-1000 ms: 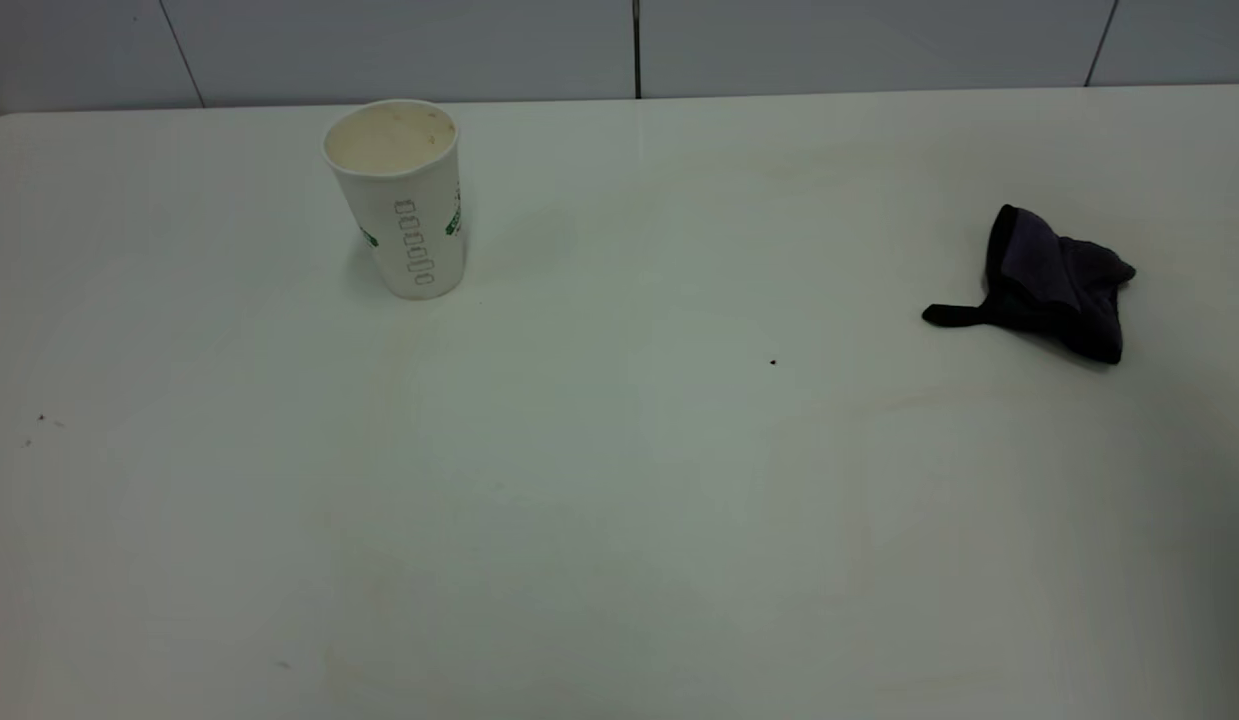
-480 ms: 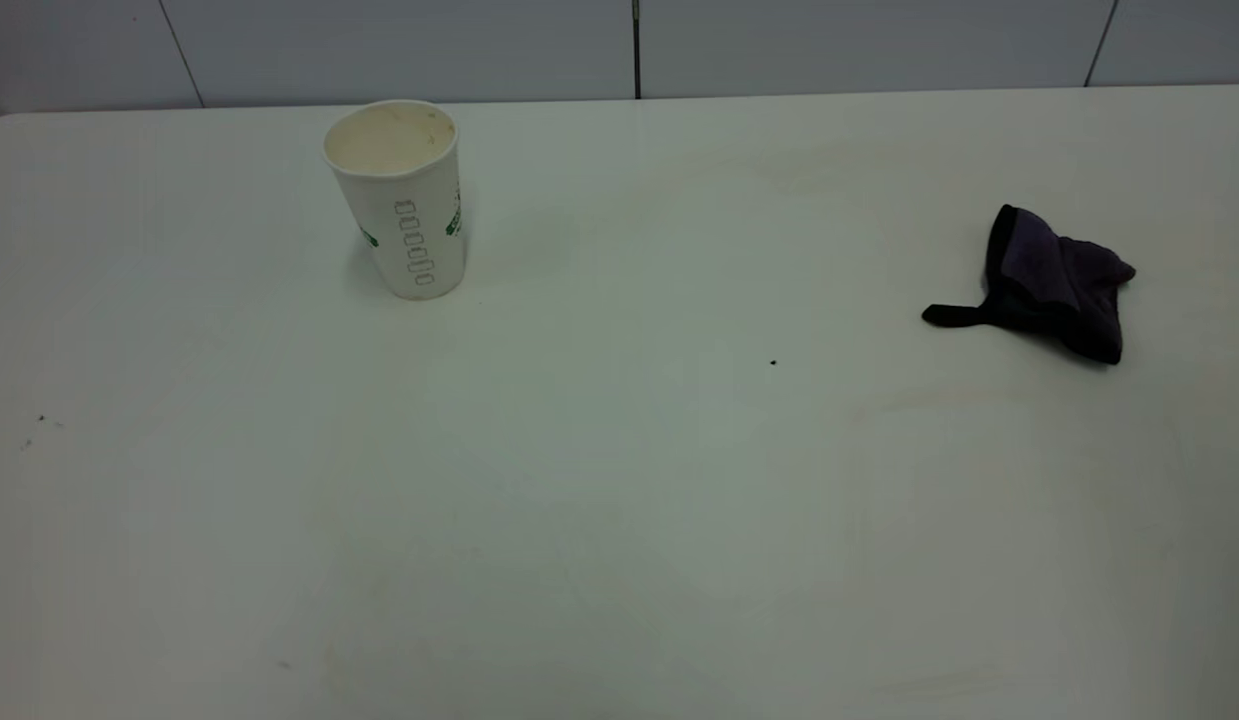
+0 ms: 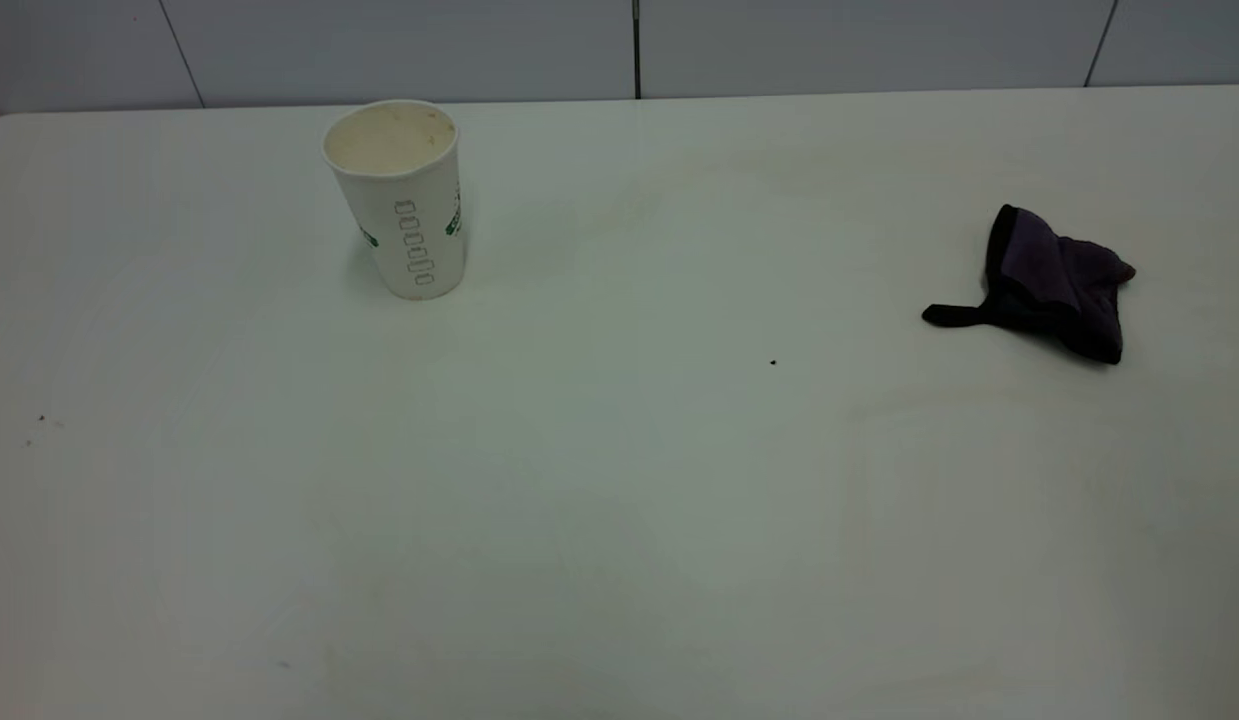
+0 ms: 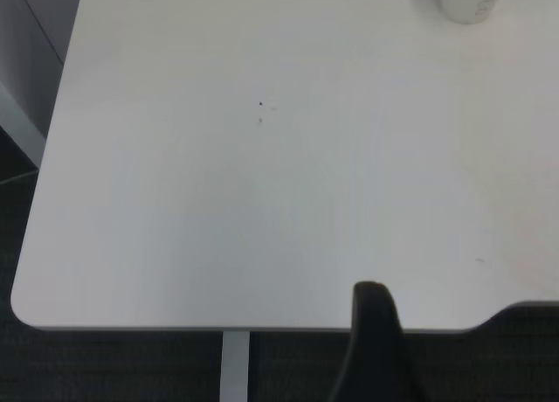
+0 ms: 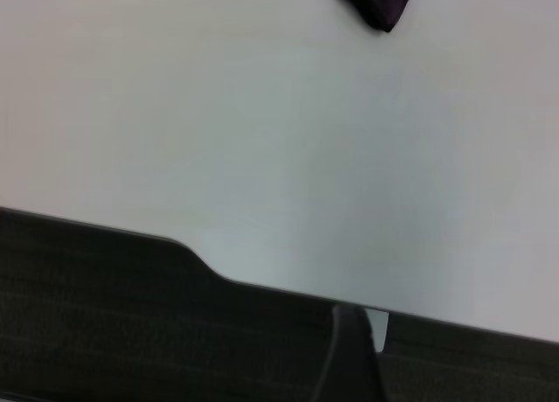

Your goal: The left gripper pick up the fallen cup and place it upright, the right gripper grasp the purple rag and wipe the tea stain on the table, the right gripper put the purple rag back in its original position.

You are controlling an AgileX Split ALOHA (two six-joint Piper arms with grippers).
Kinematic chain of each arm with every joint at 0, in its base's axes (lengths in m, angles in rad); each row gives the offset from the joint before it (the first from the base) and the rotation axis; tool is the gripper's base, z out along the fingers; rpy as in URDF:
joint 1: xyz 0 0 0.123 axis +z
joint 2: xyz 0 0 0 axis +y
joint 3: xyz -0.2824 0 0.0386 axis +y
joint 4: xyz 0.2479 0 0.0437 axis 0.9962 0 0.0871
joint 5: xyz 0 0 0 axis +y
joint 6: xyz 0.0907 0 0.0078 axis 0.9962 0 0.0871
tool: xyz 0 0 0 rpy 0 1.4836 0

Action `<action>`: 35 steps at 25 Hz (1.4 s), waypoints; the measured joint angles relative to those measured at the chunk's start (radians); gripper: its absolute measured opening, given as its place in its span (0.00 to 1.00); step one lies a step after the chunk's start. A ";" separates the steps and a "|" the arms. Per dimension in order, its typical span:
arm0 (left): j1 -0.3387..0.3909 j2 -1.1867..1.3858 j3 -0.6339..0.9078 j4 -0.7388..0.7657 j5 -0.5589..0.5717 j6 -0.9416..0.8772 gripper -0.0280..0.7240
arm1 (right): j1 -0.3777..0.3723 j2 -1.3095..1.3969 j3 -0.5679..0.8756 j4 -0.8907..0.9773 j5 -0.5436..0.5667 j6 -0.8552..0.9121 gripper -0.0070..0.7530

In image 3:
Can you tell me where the white paper coffee cup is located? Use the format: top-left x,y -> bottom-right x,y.
321,99 -> 468,301

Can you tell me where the purple cloth with black trim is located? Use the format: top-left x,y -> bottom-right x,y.
921,204 -> 1138,366

